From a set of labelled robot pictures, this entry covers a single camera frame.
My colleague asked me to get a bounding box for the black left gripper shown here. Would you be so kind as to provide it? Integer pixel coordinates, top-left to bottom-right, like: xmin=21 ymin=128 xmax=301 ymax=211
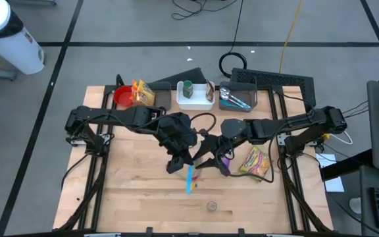
xmin=158 ymin=112 xmax=197 ymax=174

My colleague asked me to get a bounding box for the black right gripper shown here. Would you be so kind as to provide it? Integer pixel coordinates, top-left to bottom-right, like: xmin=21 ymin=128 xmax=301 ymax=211
xmin=193 ymin=134 xmax=237 ymax=167

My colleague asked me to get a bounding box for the blue pink ramen pack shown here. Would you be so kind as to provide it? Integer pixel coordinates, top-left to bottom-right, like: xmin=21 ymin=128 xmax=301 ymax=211
xmin=175 ymin=157 xmax=204 ymax=196

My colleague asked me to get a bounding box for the brown food packet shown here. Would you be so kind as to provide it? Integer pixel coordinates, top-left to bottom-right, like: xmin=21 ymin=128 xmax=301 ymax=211
xmin=205 ymin=78 xmax=215 ymax=103

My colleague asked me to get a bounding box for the green lid spice jar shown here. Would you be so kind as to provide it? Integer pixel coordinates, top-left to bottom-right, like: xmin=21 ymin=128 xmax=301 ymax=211
xmin=182 ymin=80 xmax=194 ymax=99

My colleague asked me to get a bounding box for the orange ramen pack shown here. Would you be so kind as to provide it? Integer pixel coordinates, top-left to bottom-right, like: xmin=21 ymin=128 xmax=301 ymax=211
xmin=130 ymin=79 xmax=144 ymax=105

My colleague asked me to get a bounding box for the purple label spice bottle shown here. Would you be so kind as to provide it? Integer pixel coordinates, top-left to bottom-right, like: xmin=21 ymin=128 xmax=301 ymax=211
xmin=220 ymin=154 xmax=232 ymax=176

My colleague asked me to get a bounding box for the green yellow ramen pack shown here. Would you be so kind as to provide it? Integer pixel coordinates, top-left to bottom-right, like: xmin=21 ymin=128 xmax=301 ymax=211
xmin=238 ymin=145 xmax=272 ymax=181

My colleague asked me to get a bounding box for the white plastic tray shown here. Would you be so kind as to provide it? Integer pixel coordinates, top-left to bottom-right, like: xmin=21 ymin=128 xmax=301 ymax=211
xmin=176 ymin=80 xmax=216 ymax=111

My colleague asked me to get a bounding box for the black flat panel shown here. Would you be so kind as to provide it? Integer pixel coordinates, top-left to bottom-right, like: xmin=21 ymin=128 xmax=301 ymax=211
xmin=152 ymin=67 xmax=207 ymax=87

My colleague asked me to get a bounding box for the red bowl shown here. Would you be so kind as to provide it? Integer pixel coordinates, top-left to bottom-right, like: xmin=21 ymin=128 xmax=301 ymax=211
xmin=113 ymin=85 xmax=135 ymax=109

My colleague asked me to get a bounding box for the black perforated panel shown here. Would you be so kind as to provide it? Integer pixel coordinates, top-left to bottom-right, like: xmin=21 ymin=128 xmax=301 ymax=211
xmin=230 ymin=68 xmax=316 ymax=111

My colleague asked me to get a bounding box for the white paper sheet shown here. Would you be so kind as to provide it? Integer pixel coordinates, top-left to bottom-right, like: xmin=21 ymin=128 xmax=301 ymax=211
xmin=315 ymin=153 xmax=345 ymax=194

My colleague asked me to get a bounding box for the black desk beam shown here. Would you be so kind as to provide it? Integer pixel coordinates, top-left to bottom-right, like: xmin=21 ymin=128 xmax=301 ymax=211
xmin=320 ymin=149 xmax=374 ymax=182

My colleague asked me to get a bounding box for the white computer mouse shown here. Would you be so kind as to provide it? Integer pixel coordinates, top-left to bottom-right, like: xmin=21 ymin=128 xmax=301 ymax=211
xmin=349 ymin=197 xmax=363 ymax=215

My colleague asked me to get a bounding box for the white trash can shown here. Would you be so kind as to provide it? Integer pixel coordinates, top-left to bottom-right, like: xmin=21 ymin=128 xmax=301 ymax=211
xmin=0 ymin=0 xmax=45 ymax=76

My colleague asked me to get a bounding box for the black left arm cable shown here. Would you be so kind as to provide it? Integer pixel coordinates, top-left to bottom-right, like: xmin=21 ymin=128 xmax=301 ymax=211
xmin=189 ymin=112 xmax=217 ymax=133

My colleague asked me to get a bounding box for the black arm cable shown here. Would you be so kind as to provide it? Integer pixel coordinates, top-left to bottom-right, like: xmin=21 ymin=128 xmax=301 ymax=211
xmin=215 ymin=131 xmax=276 ymax=184
xmin=189 ymin=112 xmax=217 ymax=133

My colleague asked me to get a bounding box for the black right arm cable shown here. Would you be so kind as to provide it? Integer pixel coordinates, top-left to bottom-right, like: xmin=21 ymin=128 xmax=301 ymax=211
xmin=215 ymin=131 xmax=276 ymax=184

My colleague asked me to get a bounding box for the black hanging cable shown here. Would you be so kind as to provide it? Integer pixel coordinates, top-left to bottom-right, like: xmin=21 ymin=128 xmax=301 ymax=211
xmin=218 ymin=0 xmax=248 ymax=79

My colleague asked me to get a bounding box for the yellow cable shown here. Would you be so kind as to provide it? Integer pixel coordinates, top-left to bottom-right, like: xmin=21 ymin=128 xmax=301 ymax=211
xmin=278 ymin=0 xmax=305 ymax=74

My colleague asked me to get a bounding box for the black floor cable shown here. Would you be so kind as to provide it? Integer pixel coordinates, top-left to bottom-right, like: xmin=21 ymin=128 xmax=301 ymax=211
xmin=171 ymin=0 xmax=240 ymax=20

